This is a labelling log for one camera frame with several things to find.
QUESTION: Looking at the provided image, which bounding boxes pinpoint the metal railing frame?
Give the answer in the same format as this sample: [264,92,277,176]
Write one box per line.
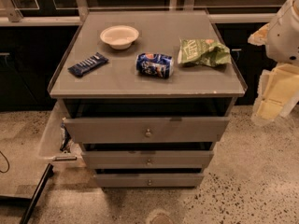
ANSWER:
[0,0,286,26]

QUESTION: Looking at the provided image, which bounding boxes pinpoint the grey bottom drawer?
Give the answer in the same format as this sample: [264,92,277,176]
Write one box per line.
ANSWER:
[93,173,204,188]

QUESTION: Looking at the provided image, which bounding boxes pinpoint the white paper bowl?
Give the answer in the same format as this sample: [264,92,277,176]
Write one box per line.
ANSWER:
[100,25,139,49]

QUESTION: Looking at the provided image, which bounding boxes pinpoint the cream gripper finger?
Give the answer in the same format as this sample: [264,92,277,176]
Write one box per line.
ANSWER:
[251,63,299,125]
[248,23,269,46]

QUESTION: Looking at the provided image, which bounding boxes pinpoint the snack packets in bin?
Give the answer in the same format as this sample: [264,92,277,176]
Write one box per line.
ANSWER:
[60,122,71,151]

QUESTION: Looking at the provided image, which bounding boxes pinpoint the grey top drawer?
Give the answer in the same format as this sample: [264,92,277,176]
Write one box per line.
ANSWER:
[64,117,229,144]

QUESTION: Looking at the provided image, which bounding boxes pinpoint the grey drawer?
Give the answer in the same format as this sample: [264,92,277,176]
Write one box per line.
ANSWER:
[93,173,204,188]
[64,117,229,144]
[82,150,214,169]

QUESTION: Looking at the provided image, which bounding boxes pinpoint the grey drawer cabinet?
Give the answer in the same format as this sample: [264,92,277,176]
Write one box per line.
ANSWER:
[49,11,247,175]

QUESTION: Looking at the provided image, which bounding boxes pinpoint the black cable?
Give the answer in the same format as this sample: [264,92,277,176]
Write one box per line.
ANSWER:
[0,150,10,174]

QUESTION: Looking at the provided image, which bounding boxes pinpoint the black metal bar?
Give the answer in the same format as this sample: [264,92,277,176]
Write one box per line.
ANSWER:
[19,163,53,224]

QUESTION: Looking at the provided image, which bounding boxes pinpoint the grey middle drawer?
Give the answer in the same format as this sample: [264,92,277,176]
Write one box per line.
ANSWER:
[82,150,214,169]

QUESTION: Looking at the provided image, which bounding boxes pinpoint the blue snack bar wrapper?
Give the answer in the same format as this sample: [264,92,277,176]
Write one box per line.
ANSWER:
[68,52,108,77]

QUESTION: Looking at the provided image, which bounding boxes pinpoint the clear plastic bin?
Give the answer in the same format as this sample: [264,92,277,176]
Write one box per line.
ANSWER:
[38,103,85,168]

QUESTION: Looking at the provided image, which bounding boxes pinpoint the blue soda can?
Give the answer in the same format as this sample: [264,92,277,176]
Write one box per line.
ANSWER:
[136,53,174,78]

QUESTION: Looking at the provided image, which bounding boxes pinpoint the green chip bag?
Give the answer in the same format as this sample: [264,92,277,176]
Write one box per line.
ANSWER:
[178,39,231,67]

